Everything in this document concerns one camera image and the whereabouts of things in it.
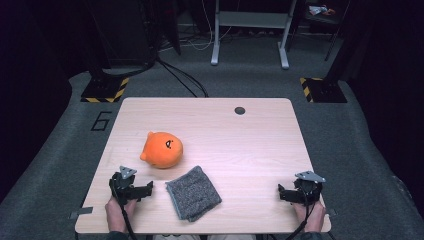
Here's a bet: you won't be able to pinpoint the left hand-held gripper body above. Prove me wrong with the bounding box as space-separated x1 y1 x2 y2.
108 165 142 206

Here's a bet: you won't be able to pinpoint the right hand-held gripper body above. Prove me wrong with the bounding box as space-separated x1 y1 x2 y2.
292 170 327 206

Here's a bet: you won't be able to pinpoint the orange plush toy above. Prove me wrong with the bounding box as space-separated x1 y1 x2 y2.
139 131 184 170

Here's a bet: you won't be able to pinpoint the grey fluffy towel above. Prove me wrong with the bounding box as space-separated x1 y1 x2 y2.
165 165 223 223

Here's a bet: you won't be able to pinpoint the person's left hand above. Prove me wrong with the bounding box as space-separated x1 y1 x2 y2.
104 197 138 226

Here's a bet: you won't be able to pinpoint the person's right hand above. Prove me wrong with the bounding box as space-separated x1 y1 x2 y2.
293 199 327 227

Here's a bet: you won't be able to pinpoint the black yellow striped stand base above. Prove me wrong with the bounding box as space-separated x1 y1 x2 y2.
80 76 130 104
299 77 348 104

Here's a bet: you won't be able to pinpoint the dark equipment cabinet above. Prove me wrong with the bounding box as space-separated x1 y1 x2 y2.
89 0 158 68

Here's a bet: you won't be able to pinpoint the dark side table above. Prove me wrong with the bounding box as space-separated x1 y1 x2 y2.
288 0 351 62

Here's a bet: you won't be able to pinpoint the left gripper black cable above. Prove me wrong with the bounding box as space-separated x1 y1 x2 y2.
109 173 138 240

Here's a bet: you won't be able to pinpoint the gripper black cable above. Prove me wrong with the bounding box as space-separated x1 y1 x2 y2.
285 189 317 240
109 173 138 240

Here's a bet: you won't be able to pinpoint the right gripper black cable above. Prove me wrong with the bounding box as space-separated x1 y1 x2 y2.
285 189 317 240

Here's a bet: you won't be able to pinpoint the black floor cables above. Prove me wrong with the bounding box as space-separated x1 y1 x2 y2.
155 57 210 98

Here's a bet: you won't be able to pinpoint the white floor cable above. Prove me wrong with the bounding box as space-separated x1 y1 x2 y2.
186 0 234 52

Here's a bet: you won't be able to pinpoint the white desk frame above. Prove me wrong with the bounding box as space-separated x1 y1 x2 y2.
210 0 298 70

